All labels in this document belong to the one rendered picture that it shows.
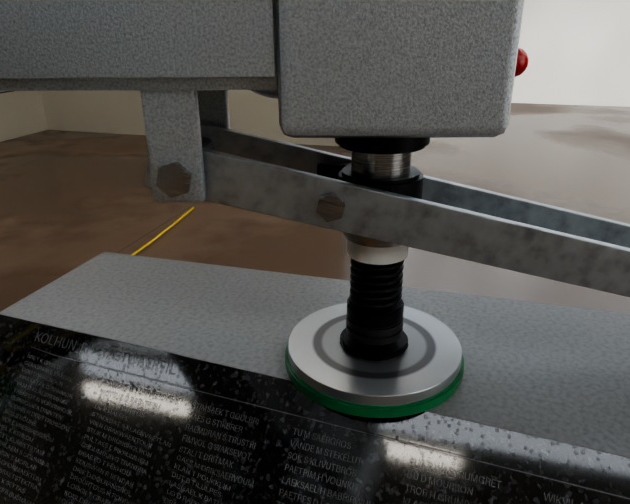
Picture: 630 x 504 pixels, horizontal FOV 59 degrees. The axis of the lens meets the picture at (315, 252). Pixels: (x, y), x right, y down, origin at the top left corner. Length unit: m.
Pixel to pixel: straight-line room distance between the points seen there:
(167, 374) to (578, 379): 0.50
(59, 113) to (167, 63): 6.79
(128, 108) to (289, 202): 6.17
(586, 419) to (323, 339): 0.31
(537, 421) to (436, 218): 0.25
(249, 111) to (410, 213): 5.46
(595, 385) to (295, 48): 0.51
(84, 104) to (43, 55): 6.49
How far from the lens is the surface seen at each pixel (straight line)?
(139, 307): 0.87
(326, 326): 0.73
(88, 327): 0.84
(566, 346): 0.80
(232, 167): 0.55
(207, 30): 0.50
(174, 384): 0.74
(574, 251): 0.63
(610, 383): 0.75
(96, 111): 6.95
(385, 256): 0.61
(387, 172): 0.58
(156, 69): 0.51
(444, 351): 0.69
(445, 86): 0.49
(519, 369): 0.74
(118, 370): 0.79
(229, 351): 0.74
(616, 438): 0.67
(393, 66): 0.48
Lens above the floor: 1.22
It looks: 23 degrees down
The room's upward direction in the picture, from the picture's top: straight up
